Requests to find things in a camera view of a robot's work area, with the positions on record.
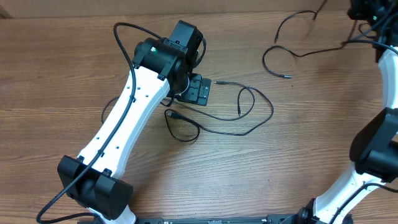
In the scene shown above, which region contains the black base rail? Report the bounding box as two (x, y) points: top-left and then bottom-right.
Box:
(134, 214), (305, 224)

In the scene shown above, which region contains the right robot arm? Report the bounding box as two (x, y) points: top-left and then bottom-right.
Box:
(283, 1), (397, 223)

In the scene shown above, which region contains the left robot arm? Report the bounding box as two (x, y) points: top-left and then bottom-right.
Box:
(57, 21), (211, 223)

